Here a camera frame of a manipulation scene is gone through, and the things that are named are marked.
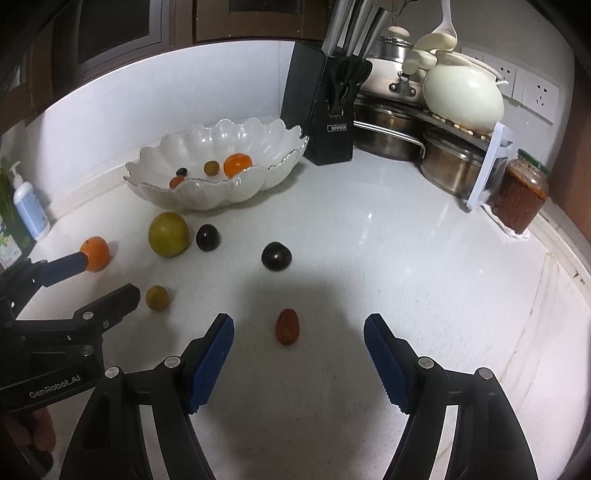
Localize black knife block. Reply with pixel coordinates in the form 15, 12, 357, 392
280, 41, 356, 166

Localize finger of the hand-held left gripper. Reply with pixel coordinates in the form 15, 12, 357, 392
0, 251, 89, 319
9, 283, 141, 344

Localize glass jar of red sauce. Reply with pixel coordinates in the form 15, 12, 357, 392
490, 148, 551, 235

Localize large green plum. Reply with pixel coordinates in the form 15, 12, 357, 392
148, 212, 190, 258

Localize red jujube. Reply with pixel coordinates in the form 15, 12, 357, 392
276, 309, 301, 345

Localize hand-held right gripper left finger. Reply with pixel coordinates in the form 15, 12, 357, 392
60, 313, 236, 480

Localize set of steel-handled knives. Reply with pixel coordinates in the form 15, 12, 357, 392
320, 0, 394, 60

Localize green dish soap bottle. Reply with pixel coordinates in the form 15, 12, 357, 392
0, 159, 37, 271

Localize black-handled scissors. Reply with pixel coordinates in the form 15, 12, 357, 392
329, 56, 374, 115

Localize white ceramic pot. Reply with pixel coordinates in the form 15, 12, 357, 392
422, 48, 509, 132

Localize white lidded pot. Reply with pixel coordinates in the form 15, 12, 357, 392
362, 25, 428, 95

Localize dark wooden window frame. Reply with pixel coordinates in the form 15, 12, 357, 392
0, 0, 342, 121

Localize steel pots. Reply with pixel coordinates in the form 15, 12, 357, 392
418, 108, 520, 213

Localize person's left hand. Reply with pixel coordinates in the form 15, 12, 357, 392
9, 407, 58, 466

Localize orange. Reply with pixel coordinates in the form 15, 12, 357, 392
79, 236, 112, 272
223, 153, 254, 178

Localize wooden bead trivet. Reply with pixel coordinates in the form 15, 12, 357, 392
427, 110, 491, 138

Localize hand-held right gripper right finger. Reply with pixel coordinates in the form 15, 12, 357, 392
363, 314, 539, 480

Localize large steel pot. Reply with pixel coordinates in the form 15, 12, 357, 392
353, 95, 428, 162

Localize white plastic ladle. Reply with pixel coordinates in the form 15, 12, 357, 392
434, 0, 459, 47

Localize white scalloped bowl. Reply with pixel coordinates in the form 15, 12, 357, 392
124, 117, 309, 212

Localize white pump bottle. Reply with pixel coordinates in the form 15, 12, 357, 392
8, 161, 51, 241

